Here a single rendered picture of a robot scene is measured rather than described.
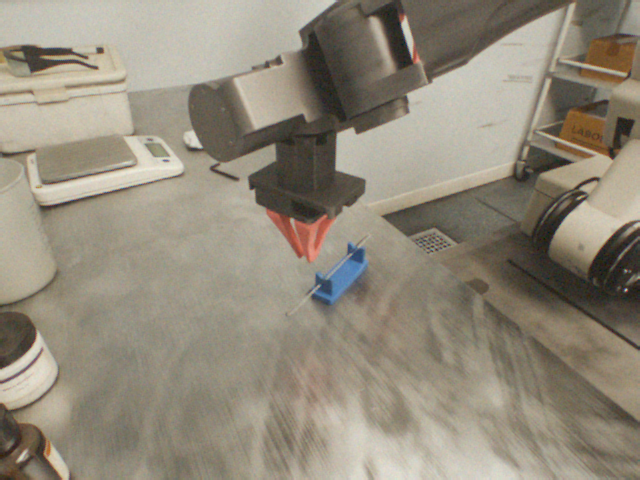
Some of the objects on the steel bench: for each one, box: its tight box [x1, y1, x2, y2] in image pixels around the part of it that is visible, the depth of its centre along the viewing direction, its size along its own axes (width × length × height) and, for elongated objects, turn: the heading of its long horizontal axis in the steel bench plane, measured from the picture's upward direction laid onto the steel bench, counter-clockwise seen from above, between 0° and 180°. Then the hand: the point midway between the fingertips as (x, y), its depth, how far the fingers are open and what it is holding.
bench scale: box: [27, 134, 184, 206], centre depth 82 cm, size 19×26×5 cm
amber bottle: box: [0, 402, 71, 480], centre depth 32 cm, size 4×4×11 cm
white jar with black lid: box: [0, 312, 58, 410], centre depth 41 cm, size 7×7×7 cm
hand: (307, 252), depth 46 cm, fingers closed
